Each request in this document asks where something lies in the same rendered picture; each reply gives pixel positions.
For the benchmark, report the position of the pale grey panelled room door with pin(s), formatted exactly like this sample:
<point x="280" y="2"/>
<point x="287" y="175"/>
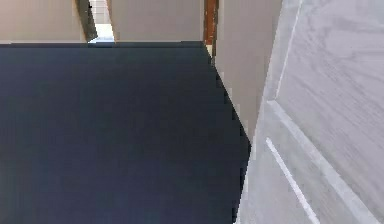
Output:
<point x="333" y="100"/>

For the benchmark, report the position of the brown wooden room door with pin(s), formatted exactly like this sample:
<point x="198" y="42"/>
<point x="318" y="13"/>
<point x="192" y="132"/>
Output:
<point x="210" y="20"/>

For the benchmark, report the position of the dark grey room door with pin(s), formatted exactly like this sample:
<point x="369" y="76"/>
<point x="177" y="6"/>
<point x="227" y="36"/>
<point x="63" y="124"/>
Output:
<point x="86" y="23"/>

